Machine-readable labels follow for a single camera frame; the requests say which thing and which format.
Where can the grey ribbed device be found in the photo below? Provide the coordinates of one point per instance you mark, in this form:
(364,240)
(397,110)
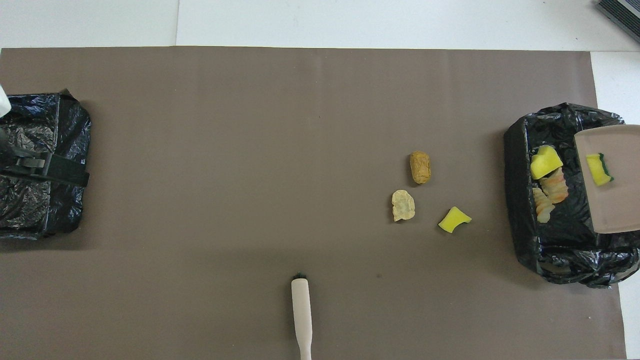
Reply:
(622,12)

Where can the beige hand brush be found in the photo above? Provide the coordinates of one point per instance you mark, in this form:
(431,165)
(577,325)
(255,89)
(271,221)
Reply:
(301,310)

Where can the black bag-lined bin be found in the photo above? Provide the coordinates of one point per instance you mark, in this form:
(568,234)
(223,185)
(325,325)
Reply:
(50,210)
(570,240)

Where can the pale crumpled chip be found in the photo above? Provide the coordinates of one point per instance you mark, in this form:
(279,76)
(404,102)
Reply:
(403,205)

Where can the green and yellow sponge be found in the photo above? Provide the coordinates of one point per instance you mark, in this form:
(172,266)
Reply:
(598,170)

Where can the brown bread roll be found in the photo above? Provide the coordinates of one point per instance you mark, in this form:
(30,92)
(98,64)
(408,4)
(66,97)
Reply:
(420,167)

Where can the beige plastic dustpan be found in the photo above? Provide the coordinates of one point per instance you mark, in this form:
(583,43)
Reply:
(620,200)

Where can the yellow sponge piece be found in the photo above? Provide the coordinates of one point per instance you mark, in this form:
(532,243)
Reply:
(454,220)
(545,162)

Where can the brown paper table mat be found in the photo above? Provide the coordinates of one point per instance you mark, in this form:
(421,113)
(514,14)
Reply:
(250,125)

